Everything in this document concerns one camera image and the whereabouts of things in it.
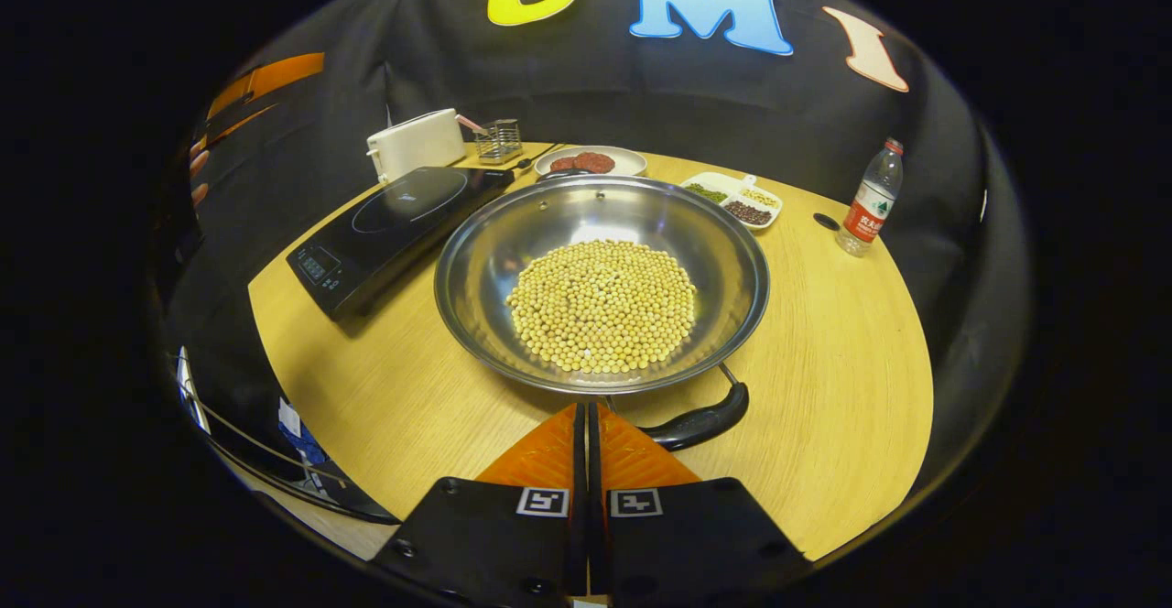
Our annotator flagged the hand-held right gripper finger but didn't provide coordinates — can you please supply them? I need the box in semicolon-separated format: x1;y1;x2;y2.
371;402;587;602
588;402;814;604

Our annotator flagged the pile of soybeans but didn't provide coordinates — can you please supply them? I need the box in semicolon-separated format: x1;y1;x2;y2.
505;239;699;375

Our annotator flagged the black induction cooktop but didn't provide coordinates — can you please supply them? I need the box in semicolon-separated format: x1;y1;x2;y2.
286;165;515;320

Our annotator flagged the stainless steel pot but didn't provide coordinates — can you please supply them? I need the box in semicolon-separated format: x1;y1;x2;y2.
433;168;771;453

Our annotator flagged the white toaster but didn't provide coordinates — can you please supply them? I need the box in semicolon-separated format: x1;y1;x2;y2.
366;108;468;184

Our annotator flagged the blue cloth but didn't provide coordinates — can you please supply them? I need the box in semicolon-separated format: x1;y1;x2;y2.
277;396;329;467

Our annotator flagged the black backdrop cloth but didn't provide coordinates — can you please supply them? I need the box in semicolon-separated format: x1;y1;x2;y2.
160;0;1031;499

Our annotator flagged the white round plate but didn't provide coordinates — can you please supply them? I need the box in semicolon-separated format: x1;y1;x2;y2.
534;146;648;179

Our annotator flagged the white divided dish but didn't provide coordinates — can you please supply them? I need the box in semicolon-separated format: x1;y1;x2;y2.
679;171;784;229

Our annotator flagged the clear plastic water bottle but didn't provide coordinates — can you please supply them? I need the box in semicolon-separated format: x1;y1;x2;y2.
835;137;905;257

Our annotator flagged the metal wire utensil holder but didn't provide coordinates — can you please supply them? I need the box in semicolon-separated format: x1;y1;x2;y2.
473;118;524;165

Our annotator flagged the black power cable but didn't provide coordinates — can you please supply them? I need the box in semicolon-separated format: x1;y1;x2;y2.
513;143;564;171

